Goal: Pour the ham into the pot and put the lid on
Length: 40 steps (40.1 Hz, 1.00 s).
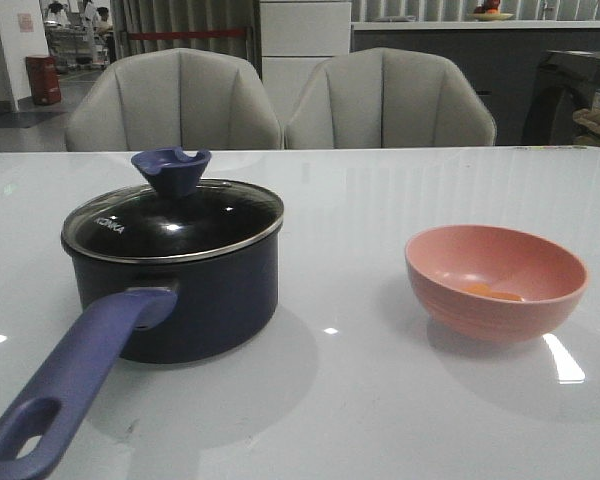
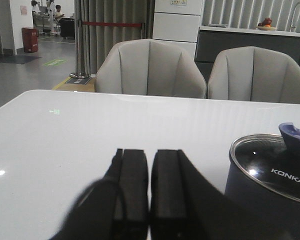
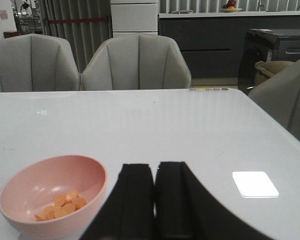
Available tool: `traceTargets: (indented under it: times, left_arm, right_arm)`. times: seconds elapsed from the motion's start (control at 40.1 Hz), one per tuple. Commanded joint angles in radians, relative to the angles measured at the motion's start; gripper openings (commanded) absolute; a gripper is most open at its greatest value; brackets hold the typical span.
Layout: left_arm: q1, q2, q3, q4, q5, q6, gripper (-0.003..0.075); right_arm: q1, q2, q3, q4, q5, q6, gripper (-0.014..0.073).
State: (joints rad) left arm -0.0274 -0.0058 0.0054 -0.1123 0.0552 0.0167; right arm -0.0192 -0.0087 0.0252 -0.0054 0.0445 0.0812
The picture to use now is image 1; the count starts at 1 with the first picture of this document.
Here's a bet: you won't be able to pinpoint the orange ham slices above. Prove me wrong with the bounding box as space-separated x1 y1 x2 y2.
464 283 524 302

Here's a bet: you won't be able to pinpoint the grey counter with white top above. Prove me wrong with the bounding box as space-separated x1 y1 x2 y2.
352 20 600 145

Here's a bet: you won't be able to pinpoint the grey curtain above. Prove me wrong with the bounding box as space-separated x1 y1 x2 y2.
111 0 262 72

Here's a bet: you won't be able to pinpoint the white cabinet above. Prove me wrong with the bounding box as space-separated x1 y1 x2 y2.
259 1 351 123

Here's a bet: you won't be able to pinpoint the red barrier belt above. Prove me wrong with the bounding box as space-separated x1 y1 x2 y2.
127 27 249 41

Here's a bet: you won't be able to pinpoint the red trash bin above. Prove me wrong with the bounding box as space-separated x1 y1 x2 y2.
25 55 61 105

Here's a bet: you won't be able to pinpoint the fruit plate on counter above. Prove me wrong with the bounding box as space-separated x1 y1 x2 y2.
470 0 513 21

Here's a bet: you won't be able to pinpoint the pink bowl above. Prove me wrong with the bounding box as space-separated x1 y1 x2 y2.
405 225 589 343

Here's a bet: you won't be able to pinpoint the glass lid with blue knob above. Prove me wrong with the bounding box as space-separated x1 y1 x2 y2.
61 147 284 264

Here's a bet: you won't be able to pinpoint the dark grey appliance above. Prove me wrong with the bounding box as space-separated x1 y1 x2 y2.
521 50 600 145

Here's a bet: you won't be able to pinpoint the dark blue saucepan purple handle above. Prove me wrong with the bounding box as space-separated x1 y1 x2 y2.
0 226 281 479

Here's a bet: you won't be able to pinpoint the right beige armchair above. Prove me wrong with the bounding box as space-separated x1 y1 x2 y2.
284 48 497 150

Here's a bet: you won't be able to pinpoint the beige armchair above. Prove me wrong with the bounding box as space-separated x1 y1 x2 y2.
284 48 497 150
65 48 283 152

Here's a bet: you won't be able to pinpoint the left beige armchair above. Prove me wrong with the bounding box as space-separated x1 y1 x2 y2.
65 48 283 152

